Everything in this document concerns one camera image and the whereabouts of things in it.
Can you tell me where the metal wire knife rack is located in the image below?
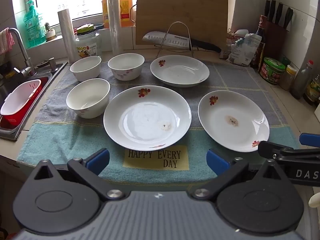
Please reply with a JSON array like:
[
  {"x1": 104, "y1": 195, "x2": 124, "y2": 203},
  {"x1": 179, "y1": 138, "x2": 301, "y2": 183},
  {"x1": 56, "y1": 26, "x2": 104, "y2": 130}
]
[{"x1": 154, "y1": 22, "x2": 194, "y2": 55}]

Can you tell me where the red basin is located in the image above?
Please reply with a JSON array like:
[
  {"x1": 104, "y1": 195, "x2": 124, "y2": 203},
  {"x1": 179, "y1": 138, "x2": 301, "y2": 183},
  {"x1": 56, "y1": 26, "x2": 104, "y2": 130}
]
[{"x1": 0, "y1": 76, "x2": 49, "y2": 128}]

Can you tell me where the short plastic wrap roll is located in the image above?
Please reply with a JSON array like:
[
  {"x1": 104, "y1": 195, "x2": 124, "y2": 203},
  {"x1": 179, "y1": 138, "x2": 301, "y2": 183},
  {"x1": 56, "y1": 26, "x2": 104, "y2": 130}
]
[{"x1": 58, "y1": 9, "x2": 76, "y2": 64}]

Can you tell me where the black handled kitchen knife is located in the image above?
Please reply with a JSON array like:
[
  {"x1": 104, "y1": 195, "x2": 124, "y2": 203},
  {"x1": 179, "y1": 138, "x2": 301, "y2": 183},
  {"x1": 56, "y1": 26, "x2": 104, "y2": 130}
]
[{"x1": 142, "y1": 31, "x2": 222, "y2": 53}]

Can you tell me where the red and white packet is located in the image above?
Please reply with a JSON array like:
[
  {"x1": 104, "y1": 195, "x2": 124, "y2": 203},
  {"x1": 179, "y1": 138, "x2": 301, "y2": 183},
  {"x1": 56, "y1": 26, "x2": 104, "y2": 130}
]
[{"x1": 220, "y1": 31, "x2": 238, "y2": 59}]

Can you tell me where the orange cooking oil jug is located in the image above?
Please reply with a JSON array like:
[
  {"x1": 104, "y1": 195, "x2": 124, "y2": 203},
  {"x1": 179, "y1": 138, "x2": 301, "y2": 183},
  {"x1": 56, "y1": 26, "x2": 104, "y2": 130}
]
[{"x1": 102, "y1": 0, "x2": 136, "y2": 28}]

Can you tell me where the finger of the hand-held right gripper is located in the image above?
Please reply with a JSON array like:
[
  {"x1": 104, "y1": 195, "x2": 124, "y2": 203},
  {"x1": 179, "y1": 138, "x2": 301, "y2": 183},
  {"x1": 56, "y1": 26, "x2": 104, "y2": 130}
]
[
  {"x1": 258, "y1": 141, "x2": 320, "y2": 157},
  {"x1": 299, "y1": 133, "x2": 320, "y2": 147}
]

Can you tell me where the person's right hand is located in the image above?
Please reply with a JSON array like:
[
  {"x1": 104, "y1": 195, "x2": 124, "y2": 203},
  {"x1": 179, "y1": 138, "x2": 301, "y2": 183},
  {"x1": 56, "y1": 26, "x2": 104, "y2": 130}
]
[{"x1": 309, "y1": 192, "x2": 320, "y2": 208}]

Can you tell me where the steel sink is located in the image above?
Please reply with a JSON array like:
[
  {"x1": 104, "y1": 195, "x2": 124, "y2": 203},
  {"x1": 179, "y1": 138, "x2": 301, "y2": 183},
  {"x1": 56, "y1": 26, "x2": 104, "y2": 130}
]
[{"x1": 0, "y1": 60, "x2": 68, "y2": 140}]

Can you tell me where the white colander basket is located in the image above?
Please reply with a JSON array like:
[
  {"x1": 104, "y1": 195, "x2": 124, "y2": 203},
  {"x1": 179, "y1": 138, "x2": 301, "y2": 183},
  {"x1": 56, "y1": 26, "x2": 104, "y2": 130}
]
[{"x1": 0, "y1": 79, "x2": 42, "y2": 117}]

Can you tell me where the green lid sauce jar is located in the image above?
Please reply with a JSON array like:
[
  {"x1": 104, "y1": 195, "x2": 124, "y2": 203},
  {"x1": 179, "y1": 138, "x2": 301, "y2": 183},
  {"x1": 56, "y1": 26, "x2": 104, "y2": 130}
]
[{"x1": 259, "y1": 57, "x2": 286, "y2": 85}]

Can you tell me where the metal faucet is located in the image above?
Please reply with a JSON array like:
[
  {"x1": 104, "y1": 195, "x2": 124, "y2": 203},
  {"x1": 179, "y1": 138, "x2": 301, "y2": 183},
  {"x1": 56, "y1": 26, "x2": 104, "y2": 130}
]
[{"x1": 9, "y1": 27, "x2": 34, "y2": 77}]

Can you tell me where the tall plastic wrap roll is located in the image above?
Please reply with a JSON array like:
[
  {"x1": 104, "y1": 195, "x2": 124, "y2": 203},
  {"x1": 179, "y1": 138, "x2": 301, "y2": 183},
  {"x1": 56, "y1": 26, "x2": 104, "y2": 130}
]
[{"x1": 106, "y1": 0, "x2": 122, "y2": 53}]

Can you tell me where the glass jar with yellow lid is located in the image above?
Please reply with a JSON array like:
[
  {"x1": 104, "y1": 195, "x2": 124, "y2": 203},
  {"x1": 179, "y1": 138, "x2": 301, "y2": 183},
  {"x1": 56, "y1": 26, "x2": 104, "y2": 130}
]
[{"x1": 75, "y1": 24, "x2": 102, "y2": 58}]

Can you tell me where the glass bottle with red cap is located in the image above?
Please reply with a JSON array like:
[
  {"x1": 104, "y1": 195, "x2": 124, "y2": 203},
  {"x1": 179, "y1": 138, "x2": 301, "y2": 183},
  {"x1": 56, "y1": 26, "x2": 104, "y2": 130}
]
[{"x1": 290, "y1": 60, "x2": 314, "y2": 99}]

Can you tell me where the small potted plant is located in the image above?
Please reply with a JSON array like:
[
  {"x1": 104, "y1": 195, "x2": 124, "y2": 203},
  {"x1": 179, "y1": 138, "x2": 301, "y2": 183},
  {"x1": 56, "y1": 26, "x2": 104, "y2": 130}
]
[{"x1": 44, "y1": 22, "x2": 56, "y2": 41}]

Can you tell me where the white bowl with flower print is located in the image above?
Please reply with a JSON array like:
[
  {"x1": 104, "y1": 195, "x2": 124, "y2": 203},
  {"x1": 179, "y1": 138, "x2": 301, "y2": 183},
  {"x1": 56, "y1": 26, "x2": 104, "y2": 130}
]
[{"x1": 108, "y1": 53, "x2": 145, "y2": 81}]

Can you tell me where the green detergent bottle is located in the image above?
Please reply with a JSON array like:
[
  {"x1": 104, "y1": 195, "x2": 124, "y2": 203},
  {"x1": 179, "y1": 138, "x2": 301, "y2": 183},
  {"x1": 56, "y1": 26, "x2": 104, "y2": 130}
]
[{"x1": 24, "y1": 0, "x2": 46, "y2": 48}]

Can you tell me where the pink cloth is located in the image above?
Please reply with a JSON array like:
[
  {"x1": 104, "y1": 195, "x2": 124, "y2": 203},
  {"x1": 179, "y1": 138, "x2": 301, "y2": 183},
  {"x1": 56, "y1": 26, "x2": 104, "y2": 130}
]
[{"x1": 0, "y1": 29, "x2": 15, "y2": 55}]

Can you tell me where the white plastic bag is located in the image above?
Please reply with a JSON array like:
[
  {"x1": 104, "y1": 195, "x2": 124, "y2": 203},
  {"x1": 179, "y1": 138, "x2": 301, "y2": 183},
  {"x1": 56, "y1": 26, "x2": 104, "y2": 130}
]
[{"x1": 226, "y1": 33, "x2": 262, "y2": 65}]

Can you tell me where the dark soy sauce bottle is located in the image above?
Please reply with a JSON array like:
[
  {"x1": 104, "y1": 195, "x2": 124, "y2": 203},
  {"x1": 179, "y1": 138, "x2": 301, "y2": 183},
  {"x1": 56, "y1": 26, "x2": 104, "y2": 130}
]
[{"x1": 251, "y1": 15, "x2": 267, "y2": 68}]

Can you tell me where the grey and teal towel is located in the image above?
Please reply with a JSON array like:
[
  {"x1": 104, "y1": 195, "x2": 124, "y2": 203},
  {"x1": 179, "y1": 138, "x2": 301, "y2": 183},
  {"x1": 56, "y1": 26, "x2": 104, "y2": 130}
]
[{"x1": 17, "y1": 59, "x2": 302, "y2": 183}]

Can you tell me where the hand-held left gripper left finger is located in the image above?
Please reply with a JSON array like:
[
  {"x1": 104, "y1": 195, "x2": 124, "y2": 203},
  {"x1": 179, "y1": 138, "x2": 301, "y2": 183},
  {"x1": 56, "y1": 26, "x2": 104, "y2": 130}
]
[{"x1": 34, "y1": 148, "x2": 125, "y2": 202}]

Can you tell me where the yellow lid spice jar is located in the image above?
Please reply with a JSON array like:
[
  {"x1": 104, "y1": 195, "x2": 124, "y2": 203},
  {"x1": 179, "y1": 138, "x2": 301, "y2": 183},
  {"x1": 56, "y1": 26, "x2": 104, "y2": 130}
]
[{"x1": 279, "y1": 65, "x2": 297, "y2": 91}]

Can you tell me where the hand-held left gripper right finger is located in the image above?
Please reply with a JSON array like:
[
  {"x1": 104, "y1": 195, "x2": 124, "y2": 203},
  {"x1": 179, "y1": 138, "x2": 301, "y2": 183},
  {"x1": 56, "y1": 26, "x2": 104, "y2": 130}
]
[{"x1": 191, "y1": 149, "x2": 287, "y2": 202}]

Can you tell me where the knife block with black knives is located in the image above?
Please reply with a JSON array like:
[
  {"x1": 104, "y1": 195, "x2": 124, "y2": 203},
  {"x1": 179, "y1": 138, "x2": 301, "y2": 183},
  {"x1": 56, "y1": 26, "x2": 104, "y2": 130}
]
[{"x1": 264, "y1": 0, "x2": 294, "y2": 60}]

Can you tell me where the large white flower plate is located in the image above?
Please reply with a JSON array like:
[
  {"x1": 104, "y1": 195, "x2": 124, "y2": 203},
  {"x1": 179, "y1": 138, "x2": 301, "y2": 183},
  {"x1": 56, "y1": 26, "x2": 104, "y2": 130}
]
[{"x1": 103, "y1": 85, "x2": 192, "y2": 152}]

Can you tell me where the bamboo cutting board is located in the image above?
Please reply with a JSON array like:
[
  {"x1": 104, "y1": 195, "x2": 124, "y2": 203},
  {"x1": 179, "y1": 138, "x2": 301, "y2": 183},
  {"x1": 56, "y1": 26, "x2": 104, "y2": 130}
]
[{"x1": 130, "y1": 0, "x2": 228, "y2": 46}]

